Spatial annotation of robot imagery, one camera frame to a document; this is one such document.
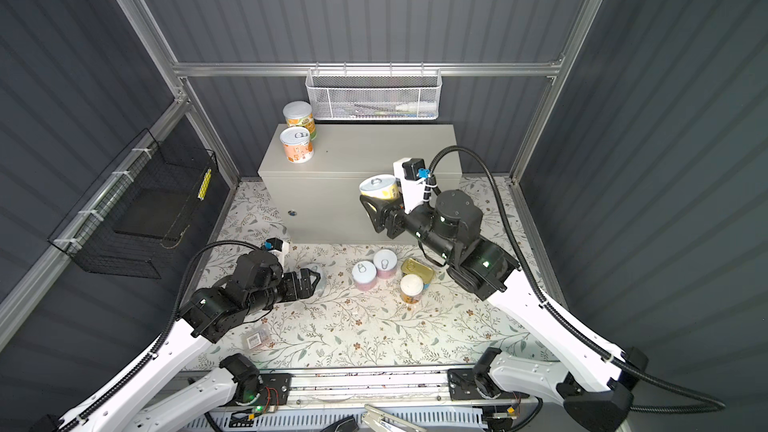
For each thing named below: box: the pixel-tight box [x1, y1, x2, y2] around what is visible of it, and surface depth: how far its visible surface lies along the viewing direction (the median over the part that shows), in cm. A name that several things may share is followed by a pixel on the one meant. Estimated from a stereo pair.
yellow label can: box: [359, 174, 400, 199], surface depth 58 cm
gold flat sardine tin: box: [401, 258, 434, 285], surface depth 93 cm
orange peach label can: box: [279, 126, 314, 164], surface depth 77 cm
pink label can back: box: [373, 249, 398, 279], surface depth 93 cm
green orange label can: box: [282, 100, 317, 141], surface depth 80 cm
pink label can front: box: [352, 260, 377, 291], surface depth 91 cm
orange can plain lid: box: [400, 274, 424, 304], surface depth 86 cm
